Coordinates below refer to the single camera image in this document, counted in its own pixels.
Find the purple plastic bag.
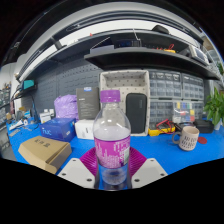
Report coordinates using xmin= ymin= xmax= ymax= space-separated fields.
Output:
xmin=53 ymin=94 xmax=80 ymax=121

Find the beige patterned mug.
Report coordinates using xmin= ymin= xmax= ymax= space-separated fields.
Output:
xmin=171 ymin=125 xmax=200 ymax=152

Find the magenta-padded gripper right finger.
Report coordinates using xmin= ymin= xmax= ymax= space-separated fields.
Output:
xmin=127 ymin=146 xmax=169 ymax=190

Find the black flat case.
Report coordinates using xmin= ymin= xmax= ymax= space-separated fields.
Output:
xmin=193 ymin=118 xmax=215 ymax=134

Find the black rectangular speaker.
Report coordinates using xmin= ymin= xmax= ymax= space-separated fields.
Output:
xmin=125 ymin=92 xmax=148 ymax=134

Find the grey small-parts drawer cabinet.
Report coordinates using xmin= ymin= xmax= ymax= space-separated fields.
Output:
xmin=192 ymin=100 xmax=205 ymax=121
xmin=180 ymin=73 xmax=205 ymax=101
xmin=148 ymin=70 xmax=183 ymax=100
xmin=148 ymin=99 xmax=176 ymax=129

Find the white perforated tray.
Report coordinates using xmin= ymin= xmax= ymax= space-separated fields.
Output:
xmin=99 ymin=69 xmax=151 ymax=137

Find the dark grey upright box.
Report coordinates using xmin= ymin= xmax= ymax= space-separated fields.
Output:
xmin=75 ymin=86 xmax=101 ymax=121

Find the clear bottle with purple label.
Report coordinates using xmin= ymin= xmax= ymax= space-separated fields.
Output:
xmin=92 ymin=89 xmax=132 ymax=191

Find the black shelf unit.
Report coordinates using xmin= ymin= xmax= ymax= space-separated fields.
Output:
xmin=13 ymin=19 xmax=223 ymax=101

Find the blue carton box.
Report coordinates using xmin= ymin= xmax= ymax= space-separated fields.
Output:
xmin=39 ymin=117 xmax=77 ymax=143

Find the yellow multimeter with red leads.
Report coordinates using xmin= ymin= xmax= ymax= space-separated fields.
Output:
xmin=148 ymin=118 xmax=176 ymax=137

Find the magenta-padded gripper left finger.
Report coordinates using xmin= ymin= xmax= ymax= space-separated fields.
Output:
xmin=57 ymin=146 xmax=100 ymax=190

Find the clear organizer with coloured parts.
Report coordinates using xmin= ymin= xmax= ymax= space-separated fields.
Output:
xmin=172 ymin=100 xmax=196 ymax=124

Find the small white box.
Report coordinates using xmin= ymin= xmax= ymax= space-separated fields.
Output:
xmin=74 ymin=119 xmax=96 ymax=140

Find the brown cardboard box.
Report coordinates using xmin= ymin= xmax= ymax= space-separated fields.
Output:
xmin=18 ymin=135 xmax=73 ymax=175

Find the green potted plant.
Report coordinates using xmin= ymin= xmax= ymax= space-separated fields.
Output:
xmin=203 ymin=87 xmax=224 ymax=131

